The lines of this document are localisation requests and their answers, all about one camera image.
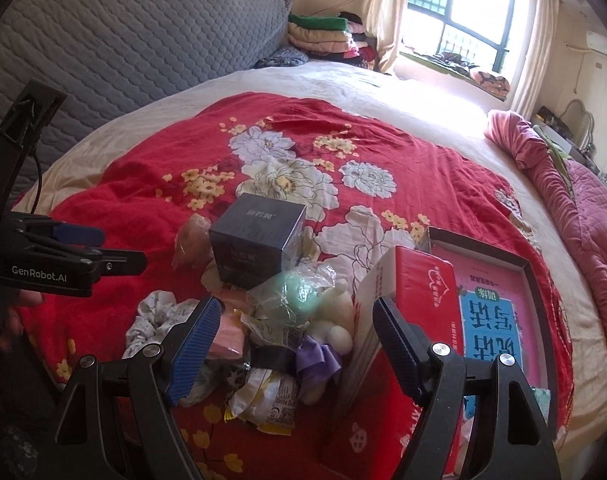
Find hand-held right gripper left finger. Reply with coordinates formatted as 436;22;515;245
54;295;223;480

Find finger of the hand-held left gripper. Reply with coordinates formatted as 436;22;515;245
81;247;148;277
21;221;105;247

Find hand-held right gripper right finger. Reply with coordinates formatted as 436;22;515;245
372;296;559;480

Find white floral scrunchie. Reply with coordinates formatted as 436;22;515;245
124;290;219;408

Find peach sponge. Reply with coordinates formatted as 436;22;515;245
172;212;219;272

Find red tissue pack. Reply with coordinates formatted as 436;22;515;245
328;245;467;480

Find white plush toy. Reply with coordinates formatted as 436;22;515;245
303;280;355;406

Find person's left hand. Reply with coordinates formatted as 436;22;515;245
0;292;44;353

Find purple scrunchie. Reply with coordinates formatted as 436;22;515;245
296;335;344;387

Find yellow white snack packet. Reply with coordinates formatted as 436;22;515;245
224;367;302;434

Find red floral blanket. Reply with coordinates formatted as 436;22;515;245
14;91;577;480

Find green puff in clear bag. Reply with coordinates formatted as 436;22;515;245
248;265;335;332

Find pink book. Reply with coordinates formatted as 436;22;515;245
431;242;551;392

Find black cube box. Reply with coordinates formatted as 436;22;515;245
208;192;307;291

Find grey quilted headboard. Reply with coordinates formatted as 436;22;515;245
0;0;294;211

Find bed with cream sheet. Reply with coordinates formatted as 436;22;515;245
11;57;607;446

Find green cloth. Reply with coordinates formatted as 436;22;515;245
533;125;575;187

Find dark patterned pillow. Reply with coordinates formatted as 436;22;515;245
256;46;309;69

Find dressing table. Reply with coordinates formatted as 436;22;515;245
531;105;602;176

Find patterned cushion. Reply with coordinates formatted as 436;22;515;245
470;67;511;101

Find pink folded quilt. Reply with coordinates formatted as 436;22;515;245
291;40;358;58

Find dark clothes on sill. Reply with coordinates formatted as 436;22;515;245
407;50;479;77

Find dressing table mirror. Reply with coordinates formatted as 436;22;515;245
561;99;597;150

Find beige folded quilt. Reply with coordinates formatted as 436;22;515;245
288;27;355;45

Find green folded blanket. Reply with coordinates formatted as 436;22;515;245
288;13;349;32

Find pile of dark clothes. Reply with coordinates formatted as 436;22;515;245
339;11;380;70

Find cream curtain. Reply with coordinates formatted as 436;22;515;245
362;0;414;74
508;0;561;111

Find barred window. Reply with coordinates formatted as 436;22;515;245
398;0;531;78

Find white air conditioner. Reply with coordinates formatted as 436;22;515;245
586;31;607;62

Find black cable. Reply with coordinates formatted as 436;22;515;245
30;150;42;213

